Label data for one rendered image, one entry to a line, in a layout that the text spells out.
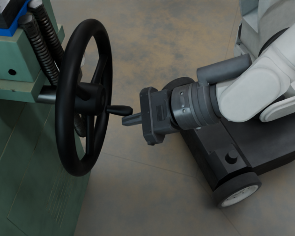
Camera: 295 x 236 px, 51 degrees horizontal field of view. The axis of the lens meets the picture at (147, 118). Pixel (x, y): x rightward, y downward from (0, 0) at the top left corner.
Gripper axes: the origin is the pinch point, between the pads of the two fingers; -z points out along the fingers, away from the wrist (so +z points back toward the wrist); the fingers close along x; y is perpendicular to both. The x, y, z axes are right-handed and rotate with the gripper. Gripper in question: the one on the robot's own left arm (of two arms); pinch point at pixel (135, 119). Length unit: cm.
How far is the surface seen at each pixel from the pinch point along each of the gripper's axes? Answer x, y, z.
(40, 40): 9.3, 24.7, -1.2
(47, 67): 6.9, 20.5, -4.5
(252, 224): -31, -78, 3
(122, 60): 60, -82, -56
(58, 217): -21, -20, -45
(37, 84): 4.0, 21.3, -6.1
